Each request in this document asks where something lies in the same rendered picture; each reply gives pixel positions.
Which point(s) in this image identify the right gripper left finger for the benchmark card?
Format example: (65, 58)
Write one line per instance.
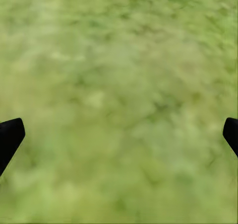
(11, 135)

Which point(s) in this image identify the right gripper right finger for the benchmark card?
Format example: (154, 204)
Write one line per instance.
(230, 133)

